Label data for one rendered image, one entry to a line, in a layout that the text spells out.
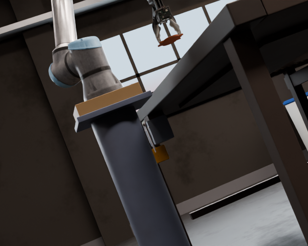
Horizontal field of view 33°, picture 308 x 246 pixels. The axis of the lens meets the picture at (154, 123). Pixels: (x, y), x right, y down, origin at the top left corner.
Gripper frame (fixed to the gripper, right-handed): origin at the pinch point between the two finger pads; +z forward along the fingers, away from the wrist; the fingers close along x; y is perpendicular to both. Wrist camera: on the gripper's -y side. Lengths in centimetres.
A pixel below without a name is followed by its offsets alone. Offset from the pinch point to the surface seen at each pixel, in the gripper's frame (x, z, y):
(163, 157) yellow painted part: -20, 53, -27
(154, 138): -23.2, 40.9, -7.4
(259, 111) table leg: -13, 41, 118
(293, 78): 80, 40, -69
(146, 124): -23.8, 33.5, -10.3
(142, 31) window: 48, -64, -319
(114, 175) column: -49, 46, 58
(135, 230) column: -50, 66, 59
